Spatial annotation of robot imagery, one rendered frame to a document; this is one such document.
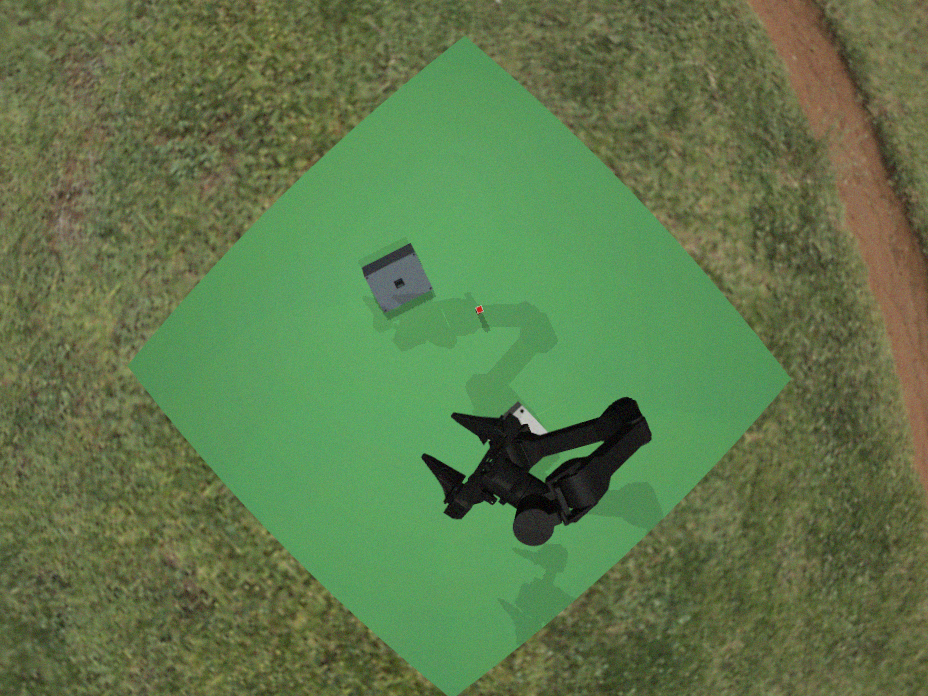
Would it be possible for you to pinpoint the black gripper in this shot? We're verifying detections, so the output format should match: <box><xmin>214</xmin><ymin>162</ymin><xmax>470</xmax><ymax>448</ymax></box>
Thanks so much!
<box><xmin>422</xmin><ymin>412</ymin><xmax>533</xmax><ymax>519</ymax></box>

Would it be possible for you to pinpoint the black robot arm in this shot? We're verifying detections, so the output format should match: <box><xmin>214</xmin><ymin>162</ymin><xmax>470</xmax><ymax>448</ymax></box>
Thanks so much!
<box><xmin>504</xmin><ymin>397</ymin><xmax>652</xmax><ymax>546</ymax></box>

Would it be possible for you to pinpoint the grey metal panel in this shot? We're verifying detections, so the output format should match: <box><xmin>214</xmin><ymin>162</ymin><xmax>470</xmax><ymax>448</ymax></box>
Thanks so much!
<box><xmin>362</xmin><ymin>243</ymin><xmax>433</xmax><ymax>313</ymax></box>

